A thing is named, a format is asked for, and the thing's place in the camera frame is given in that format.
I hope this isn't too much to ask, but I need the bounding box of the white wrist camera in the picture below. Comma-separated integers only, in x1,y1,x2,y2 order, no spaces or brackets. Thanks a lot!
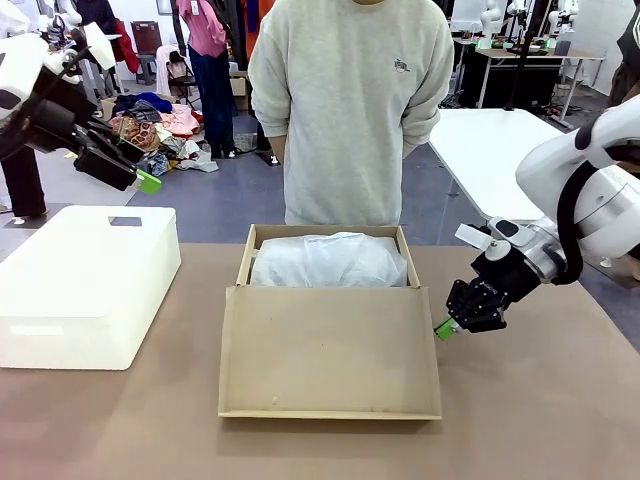
44,22,117,85
453,217,527,262

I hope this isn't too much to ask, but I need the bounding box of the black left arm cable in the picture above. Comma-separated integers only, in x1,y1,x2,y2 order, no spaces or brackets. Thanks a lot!
0,44,94,162

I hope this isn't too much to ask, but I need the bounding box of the red hanging garment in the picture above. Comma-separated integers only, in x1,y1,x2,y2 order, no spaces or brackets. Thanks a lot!
113,18,144,76

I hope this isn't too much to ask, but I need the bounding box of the small cardboard carton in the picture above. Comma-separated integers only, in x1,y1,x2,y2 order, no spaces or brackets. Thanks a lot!
229,72,250,114

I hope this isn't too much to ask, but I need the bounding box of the brown cardboard shoe box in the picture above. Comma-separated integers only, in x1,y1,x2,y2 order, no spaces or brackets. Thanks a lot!
218,223,444,421

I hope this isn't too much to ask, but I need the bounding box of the dark brown chair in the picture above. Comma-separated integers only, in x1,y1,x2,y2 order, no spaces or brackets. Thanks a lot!
130,20,162,86

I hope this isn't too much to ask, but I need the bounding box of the mannequin with pink shirt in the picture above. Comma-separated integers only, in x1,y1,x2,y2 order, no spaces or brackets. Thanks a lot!
174,0,237,160

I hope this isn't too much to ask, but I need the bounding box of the bystander in dark brown clothes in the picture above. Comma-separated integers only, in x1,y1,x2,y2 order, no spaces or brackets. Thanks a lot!
607,7,640,114

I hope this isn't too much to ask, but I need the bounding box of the white plastic storage box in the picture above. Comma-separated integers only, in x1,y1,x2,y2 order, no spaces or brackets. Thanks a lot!
0,204,182,372

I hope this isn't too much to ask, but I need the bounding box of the folding chair with white garment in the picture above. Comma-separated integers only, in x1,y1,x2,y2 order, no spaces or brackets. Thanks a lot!
155,44,199,109

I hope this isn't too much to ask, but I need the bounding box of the white tissue paper sheet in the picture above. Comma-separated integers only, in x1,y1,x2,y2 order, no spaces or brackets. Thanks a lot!
249,230,409,289

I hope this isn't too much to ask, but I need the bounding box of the black stand pole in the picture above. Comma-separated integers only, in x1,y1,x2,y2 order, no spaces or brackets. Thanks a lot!
502,0,551,112

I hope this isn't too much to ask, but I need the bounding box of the wooden top desk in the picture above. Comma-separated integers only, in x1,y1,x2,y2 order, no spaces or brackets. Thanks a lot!
469,44,606,126

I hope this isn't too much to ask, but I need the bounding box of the bystander in white coat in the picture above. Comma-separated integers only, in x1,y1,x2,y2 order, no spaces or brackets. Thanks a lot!
0,0,50,219

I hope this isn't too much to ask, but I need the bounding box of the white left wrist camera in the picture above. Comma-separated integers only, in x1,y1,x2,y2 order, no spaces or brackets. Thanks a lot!
44,22,117,85

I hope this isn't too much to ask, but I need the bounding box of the bystander in black top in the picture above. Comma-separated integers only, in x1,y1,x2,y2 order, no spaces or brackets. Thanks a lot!
74,0,117,31

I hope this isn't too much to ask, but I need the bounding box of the pile of colourful clothes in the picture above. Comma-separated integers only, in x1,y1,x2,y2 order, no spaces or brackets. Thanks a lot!
92,92,221,176

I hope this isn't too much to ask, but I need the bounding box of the white table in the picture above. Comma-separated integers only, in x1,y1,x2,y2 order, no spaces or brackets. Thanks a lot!
427,107,640,225

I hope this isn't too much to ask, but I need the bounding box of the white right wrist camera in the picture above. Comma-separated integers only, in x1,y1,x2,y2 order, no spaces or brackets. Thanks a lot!
453,217,527,262

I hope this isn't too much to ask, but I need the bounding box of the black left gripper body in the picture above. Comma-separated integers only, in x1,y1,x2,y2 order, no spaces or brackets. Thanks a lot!
24,64,109,157

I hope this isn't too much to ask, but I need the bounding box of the person's right forearm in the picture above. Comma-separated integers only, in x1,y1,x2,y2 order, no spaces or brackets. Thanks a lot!
269,134,290,166

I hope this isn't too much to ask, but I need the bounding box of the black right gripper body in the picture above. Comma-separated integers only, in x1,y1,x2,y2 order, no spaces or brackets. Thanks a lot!
470,249,545,310

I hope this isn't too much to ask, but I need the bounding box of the person in grey sweatshirt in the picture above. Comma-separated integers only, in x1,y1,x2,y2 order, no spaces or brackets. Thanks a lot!
247,0,456,227

